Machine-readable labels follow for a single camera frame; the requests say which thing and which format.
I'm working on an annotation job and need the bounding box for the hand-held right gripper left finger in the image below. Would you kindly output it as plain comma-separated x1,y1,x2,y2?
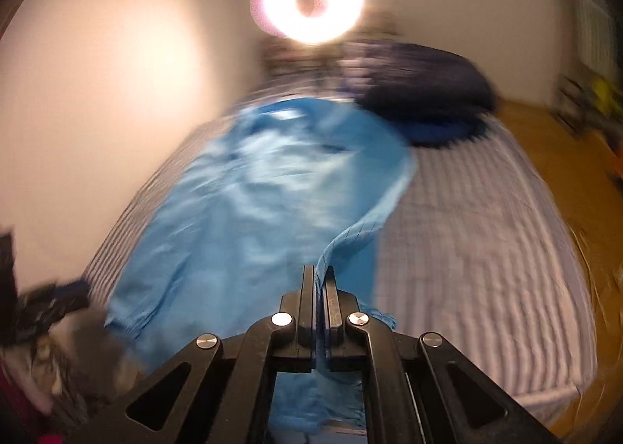
85,265,319,444

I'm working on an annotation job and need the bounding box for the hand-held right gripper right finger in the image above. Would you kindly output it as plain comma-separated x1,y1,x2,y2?
324,266,560,444

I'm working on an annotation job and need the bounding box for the light blue work jacket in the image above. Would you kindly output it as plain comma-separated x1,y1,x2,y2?
104,98,419,435

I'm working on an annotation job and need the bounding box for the person's left forearm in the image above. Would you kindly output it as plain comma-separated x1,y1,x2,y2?
29,310,147,406

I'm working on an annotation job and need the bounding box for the pink garment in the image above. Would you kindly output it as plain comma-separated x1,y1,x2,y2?
0,356,64,444

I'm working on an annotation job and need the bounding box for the bed with striped sheet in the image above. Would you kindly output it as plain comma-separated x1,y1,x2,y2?
80,79,599,401

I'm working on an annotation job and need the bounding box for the royal blue folded garment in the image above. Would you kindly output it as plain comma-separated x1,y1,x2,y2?
404,118,487,148

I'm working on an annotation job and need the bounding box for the navy puffer jacket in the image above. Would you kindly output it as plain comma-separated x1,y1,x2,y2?
357,42,497,126

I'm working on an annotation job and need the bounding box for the yellow box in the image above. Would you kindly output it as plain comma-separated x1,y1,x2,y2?
589,79,621,109

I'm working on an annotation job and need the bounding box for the ring light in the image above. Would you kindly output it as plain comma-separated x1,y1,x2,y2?
250,0,365,43

